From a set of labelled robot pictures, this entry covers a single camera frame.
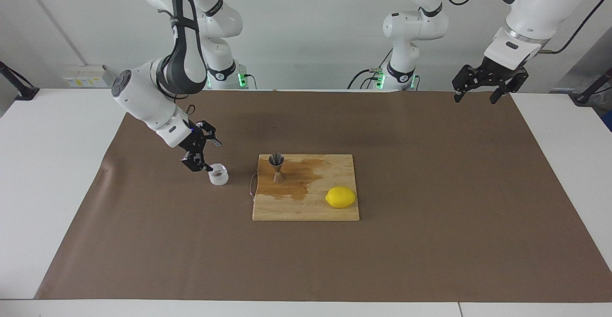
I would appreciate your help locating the wooden cutting board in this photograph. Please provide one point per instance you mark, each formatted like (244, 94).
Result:
(306, 209)

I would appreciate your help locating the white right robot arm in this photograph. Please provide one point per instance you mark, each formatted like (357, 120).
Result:
(143, 92)

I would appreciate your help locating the brown paper table mat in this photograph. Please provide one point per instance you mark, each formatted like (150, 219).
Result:
(430, 235)

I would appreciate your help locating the yellow lemon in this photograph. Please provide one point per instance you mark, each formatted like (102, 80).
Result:
(341, 197)

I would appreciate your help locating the clear textured glass cup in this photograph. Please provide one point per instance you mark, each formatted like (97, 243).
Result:
(218, 176)

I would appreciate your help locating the white wall socket box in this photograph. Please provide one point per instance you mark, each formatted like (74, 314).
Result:
(86, 77)

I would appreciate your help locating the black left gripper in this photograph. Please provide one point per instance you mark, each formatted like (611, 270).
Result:
(502, 75)

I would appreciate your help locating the black clamp stand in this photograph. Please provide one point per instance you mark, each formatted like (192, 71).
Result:
(590, 93)
(21, 90)

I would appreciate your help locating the steel double jigger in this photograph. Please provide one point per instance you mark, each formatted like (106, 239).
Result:
(277, 161)

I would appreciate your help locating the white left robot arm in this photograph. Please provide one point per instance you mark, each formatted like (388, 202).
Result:
(540, 6)

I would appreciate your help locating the blue object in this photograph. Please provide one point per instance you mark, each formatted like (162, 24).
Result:
(608, 121)

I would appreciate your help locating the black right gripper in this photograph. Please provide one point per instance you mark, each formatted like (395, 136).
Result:
(195, 140)

